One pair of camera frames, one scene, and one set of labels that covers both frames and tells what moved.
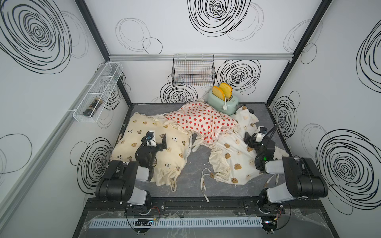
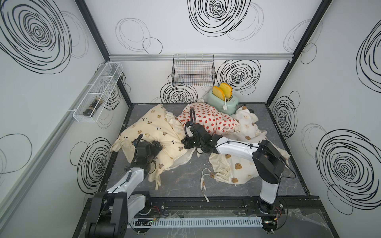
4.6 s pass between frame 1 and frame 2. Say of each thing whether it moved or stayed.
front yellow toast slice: stayed
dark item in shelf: stayed
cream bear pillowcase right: stayed
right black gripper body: moved
